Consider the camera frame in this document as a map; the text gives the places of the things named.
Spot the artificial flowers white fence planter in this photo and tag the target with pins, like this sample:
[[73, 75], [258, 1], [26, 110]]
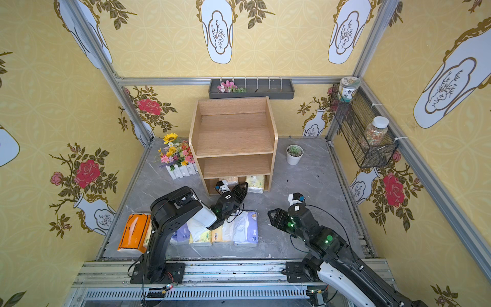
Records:
[[177, 158]]

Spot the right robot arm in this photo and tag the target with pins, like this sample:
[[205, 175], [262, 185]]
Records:
[[330, 259]]

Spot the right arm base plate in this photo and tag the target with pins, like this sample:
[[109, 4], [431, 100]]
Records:
[[301, 273]]

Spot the dark wall hook rack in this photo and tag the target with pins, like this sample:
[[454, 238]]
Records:
[[273, 88]]

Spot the pink flower on rack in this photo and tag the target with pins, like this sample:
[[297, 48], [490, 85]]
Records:
[[229, 87]]

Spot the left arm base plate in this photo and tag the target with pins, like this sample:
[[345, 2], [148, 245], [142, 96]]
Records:
[[171, 273]]

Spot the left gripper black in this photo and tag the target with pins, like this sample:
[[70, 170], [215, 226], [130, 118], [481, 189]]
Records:
[[234, 194]]

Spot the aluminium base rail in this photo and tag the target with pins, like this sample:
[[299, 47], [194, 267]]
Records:
[[208, 280]]

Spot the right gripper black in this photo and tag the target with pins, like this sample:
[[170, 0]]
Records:
[[277, 219]]

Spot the black wire wall basket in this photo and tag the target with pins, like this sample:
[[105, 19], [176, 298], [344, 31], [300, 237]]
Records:
[[351, 120]]

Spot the yellow floral pack bottom shelf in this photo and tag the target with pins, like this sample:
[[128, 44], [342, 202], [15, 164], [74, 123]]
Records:
[[256, 184]]

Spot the white purple tissue pack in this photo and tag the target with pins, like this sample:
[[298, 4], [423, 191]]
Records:
[[245, 229]]

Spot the small cactus white pot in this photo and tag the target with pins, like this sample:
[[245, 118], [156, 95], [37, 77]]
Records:
[[293, 154]]

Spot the peach tissue pack bottom shelf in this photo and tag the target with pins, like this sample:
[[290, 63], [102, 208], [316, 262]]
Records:
[[231, 181]]

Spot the green-yellow tissue pack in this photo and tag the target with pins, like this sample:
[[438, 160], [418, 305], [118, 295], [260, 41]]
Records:
[[147, 236]]

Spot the wooden three-tier shelf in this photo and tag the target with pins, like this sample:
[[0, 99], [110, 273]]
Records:
[[233, 137]]

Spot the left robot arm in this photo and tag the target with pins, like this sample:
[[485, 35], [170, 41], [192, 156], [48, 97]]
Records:
[[171, 211]]

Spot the clear jar white lid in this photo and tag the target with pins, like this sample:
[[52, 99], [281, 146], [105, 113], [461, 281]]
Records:
[[375, 132]]

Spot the yellow tissue pack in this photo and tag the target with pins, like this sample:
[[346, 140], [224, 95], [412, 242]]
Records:
[[198, 234]]

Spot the orange tissue pack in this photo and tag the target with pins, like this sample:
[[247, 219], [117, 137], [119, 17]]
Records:
[[134, 232]]

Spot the printed lidded jar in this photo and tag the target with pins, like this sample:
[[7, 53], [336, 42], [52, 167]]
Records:
[[348, 88]]

